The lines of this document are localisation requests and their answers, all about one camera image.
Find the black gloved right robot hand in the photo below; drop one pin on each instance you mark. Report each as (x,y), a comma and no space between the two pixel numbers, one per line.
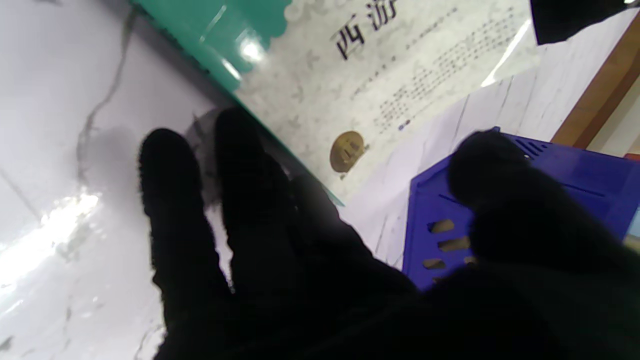
(350,290)

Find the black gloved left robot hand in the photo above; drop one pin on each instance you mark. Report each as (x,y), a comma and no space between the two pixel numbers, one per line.
(570,17)

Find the white and teal book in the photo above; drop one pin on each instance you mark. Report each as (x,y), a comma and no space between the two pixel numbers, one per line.
(350,75)

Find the blue perforated plastic file holder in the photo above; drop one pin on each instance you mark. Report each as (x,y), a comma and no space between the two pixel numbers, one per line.
(435,220)

